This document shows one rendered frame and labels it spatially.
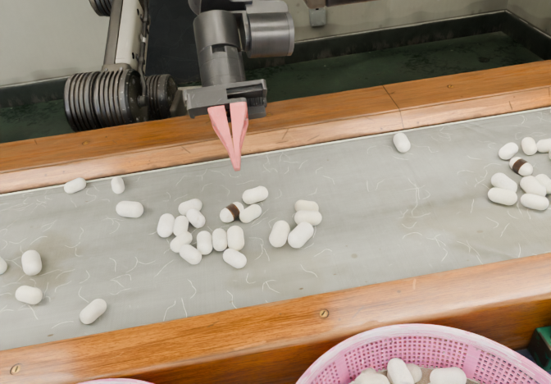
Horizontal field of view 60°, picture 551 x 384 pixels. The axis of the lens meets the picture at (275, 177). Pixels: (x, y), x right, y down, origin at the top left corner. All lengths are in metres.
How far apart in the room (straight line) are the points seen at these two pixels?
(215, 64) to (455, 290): 0.37
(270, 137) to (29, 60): 2.21
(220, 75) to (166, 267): 0.24
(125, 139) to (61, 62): 2.02
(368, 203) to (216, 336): 0.27
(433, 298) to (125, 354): 0.31
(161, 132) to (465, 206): 0.47
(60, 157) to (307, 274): 0.45
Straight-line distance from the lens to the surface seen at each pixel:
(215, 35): 0.62
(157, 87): 1.24
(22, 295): 0.63
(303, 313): 0.50
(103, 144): 0.82
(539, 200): 0.67
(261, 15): 0.65
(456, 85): 0.88
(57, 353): 0.54
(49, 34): 2.77
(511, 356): 0.50
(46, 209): 0.76
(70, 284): 0.63
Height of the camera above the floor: 1.17
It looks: 38 degrees down
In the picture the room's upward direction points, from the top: 7 degrees counter-clockwise
